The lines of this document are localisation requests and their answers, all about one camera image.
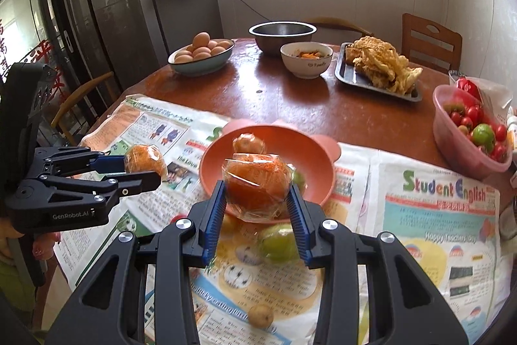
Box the orange plastic bowl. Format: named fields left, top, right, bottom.
left=199, top=119, right=341, bottom=206

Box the fried food pile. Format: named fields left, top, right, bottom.
left=345, top=36, right=423, bottom=95

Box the grey refrigerator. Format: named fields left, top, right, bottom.
left=65, top=0, right=168, bottom=92

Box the grey metal tray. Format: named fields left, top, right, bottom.
left=335, top=42, right=422, bottom=102

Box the white ceramic food bowl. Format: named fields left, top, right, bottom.
left=280, top=41, right=334, bottom=80

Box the green fruit in basket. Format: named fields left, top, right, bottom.
left=471, top=124, right=496, bottom=154

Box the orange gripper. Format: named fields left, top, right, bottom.
left=124, top=145, right=167, bottom=181

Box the wrapped orange in bowl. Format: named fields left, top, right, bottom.
left=232, top=133, right=267, bottom=154

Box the left hand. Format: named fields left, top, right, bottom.
left=0, top=217, right=61, bottom=261

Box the left newspaper sheet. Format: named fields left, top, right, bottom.
left=55, top=96, right=322, bottom=344

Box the bowl of eggs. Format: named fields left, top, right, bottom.
left=168, top=31, right=235, bottom=77

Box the curved wooden chair back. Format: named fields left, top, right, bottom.
left=306, top=16, right=373, bottom=37

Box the yellow wooden chair left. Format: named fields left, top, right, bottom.
left=50, top=72, right=114, bottom=146

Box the white plastic bag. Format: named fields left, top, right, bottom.
left=448, top=70, right=512, bottom=124

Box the right newspaper sheet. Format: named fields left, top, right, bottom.
left=323, top=144, right=513, bottom=343

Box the newspaper sheet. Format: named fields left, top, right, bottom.
left=55, top=96, right=322, bottom=344
left=323, top=144, right=513, bottom=343

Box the orange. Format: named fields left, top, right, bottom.
left=232, top=133, right=267, bottom=154
left=222, top=153, right=292, bottom=223

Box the stainless steel bowl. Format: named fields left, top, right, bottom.
left=248, top=21, right=317, bottom=57

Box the small yellow-brown fruit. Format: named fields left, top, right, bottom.
left=247, top=305, right=274, bottom=329

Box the small green fruit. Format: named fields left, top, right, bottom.
left=291, top=170, right=307, bottom=194

